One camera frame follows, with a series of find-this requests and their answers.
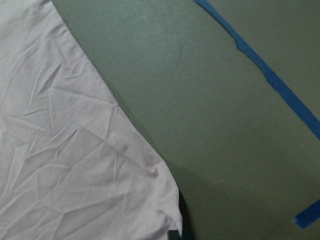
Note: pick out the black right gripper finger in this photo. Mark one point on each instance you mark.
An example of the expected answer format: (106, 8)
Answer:
(173, 235)

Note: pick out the pink Snoopy t-shirt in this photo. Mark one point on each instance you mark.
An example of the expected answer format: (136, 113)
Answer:
(72, 165)

